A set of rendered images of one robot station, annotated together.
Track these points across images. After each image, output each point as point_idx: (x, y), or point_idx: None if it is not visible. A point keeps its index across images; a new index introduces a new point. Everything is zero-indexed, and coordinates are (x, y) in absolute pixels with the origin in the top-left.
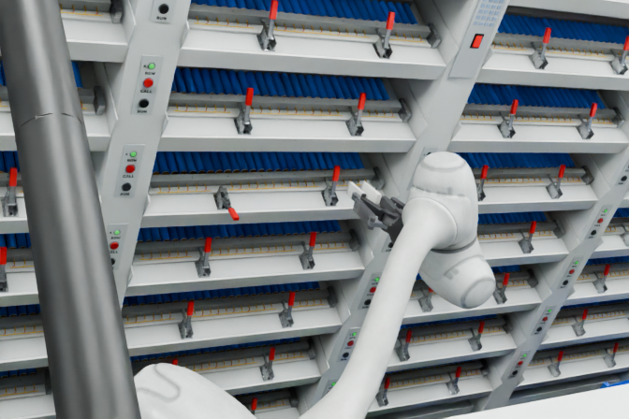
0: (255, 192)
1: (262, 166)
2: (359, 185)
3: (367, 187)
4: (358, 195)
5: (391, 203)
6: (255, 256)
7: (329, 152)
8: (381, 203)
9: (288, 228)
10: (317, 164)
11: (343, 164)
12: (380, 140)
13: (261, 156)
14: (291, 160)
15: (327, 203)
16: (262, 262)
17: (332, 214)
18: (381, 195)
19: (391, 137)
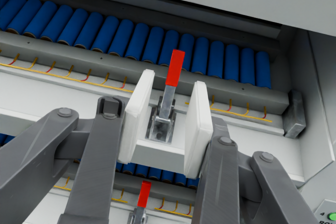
0: (4, 71)
1: (51, 32)
2: (250, 119)
3: (194, 98)
4: (125, 107)
5: (226, 183)
6: (52, 192)
7: (210, 49)
8: (204, 166)
9: (132, 163)
10: (170, 57)
11: (226, 71)
12: None
13: (68, 22)
14: (119, 38)
15: (149, 132)
16: (59, 205)
17: (164, 160)
18: (212, 129)
19: None
